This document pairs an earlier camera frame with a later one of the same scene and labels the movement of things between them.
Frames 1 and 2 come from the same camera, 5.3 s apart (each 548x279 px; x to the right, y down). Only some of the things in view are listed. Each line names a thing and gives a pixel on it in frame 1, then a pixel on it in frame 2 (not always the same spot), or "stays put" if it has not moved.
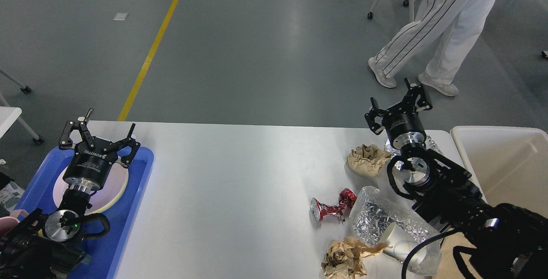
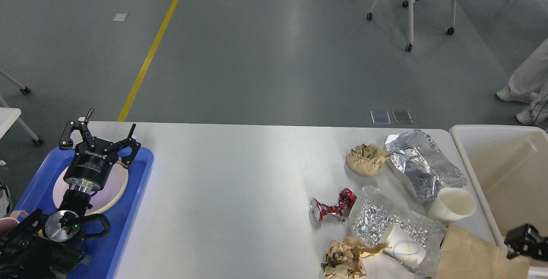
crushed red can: (347, 199) stays put
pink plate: (104, 196) stays put
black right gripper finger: (376, 127) to (525, 240)
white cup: (397, 244) stays put
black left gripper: (89, 166) stays put
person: (454, 6) to (529, 84)
